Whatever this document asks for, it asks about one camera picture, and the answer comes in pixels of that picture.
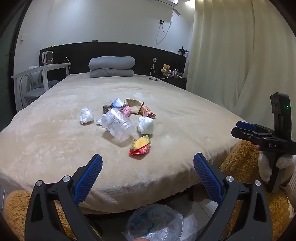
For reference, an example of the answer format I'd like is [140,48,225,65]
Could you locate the white desk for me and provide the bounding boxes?
[11,63,72,109]

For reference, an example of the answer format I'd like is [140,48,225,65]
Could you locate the clear plastic cup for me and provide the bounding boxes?
[101,108,136,142]

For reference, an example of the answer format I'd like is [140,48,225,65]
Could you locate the clear plastic film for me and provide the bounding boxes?
[96,113,110,127]

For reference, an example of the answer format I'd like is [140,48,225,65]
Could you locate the black bedside table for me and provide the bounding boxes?
[155,75,187,90]

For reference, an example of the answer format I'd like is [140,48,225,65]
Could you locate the person's right leg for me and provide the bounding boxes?
[193,139,294,241]

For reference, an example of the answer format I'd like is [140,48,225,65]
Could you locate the white tissue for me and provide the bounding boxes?
[80,107,95,124]
[137,116,154,135]

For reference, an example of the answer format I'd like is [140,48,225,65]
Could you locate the grey pillow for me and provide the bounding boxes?
[89,69,134,78]

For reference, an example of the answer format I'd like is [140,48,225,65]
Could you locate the beige plush blanket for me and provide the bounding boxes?
[0,72,249,215]

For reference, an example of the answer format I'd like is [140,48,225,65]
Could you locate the cream curtain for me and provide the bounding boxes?
[185,0,296,144]

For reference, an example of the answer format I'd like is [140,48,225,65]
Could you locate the pink snack packet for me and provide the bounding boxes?
[139,105,156,119]

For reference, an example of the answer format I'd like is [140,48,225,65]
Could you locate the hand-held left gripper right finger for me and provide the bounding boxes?
[193,152,273,241]

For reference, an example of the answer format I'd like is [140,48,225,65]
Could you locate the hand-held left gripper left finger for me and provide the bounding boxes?
[24,153,103,241]

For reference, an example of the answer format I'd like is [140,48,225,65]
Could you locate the person's right hand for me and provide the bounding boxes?
[258,151,296,183]

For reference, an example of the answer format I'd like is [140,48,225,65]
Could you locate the white wall cable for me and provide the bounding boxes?
[155,9,174,45]

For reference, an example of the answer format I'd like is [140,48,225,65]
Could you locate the blue white wrapper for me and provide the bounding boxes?
[110,98,125,108]

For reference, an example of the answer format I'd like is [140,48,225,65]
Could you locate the person's left leg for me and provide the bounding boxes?
[3,189,77,241]

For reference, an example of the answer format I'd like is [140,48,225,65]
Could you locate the white air conditioner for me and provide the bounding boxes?
[153,0,178,7]

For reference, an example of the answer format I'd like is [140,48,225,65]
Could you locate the brown paper bag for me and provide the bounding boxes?
[124,98,145,114]

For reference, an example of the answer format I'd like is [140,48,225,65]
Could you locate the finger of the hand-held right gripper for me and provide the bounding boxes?
[231,127,274,146]
[236,121,275,135]

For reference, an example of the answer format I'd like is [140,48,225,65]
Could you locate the person's leg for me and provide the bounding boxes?
[193,139,294,241]
[3,189,77,241]

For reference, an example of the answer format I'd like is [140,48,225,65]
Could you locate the yellow red snack packet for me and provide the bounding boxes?
[129,136,152,156]

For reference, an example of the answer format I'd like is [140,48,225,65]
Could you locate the black headboard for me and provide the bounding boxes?
[39,42,187,77]

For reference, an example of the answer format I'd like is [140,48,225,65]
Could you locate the white chair with grey cushion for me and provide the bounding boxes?
[20,66,59,108]

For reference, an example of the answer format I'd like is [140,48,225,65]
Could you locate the grey folded pillows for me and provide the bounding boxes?
[88,56,136,70]

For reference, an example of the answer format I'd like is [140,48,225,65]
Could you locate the black framed glass door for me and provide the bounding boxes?
[0,9,30,137]

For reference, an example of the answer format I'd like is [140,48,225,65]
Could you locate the white charger with cable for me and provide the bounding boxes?
[150,57,160,78]

